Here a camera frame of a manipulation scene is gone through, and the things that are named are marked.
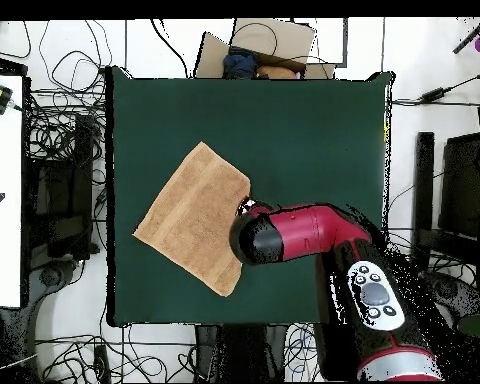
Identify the black monitor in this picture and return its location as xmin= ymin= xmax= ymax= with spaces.
xmin=437 ymin=133 xmax=480 ymax=265

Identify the black power strip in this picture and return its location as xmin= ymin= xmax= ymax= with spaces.
xmin=92 ymin=343 xmax=112 ymax=383

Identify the tan terry towel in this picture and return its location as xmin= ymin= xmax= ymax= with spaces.
xmin=132 ymin=140 xmax=252 ymax=298

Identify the black upright bar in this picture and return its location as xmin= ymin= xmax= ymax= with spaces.
xmin=410 ymin=131 xmax=436 ymax=273

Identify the orange garment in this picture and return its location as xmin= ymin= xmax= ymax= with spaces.
xmin=255 ymin=65 xmax=299 ymax=80

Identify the navy blue garment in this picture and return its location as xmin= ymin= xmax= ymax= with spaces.
xmin=222 ymin=47 xmax=259 ymax=80

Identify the dark green table cloth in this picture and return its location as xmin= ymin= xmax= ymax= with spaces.
xmin=105 ymin=65 xmax=395 ymax=327

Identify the black rod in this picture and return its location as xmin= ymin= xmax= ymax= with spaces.
xmin=452 ymin=17 xmax=480 ymax=55

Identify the black power adapter with cable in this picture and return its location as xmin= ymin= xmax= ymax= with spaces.
xmin=391 ymin=69 xmax=480 ymax=107

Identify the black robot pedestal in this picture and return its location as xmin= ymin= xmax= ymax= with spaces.
xmin=195 ymin=323 xmax=289 ymax=383

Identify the brown cardboard box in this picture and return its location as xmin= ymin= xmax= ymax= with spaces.
xmin=193 ymin=17 xmax=337 ymax=80

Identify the black cable tangle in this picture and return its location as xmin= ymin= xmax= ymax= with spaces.
xmin=383 ymin=227 xmax=480 ymax=281
xmin=35 ymin=323 xmax=197 ymax=383
xmin=23 ymin=19 xmax=107 ymax=161

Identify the white side table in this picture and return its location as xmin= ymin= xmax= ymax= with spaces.
xmin=0 ymin=73 xmax=25 ymax=309

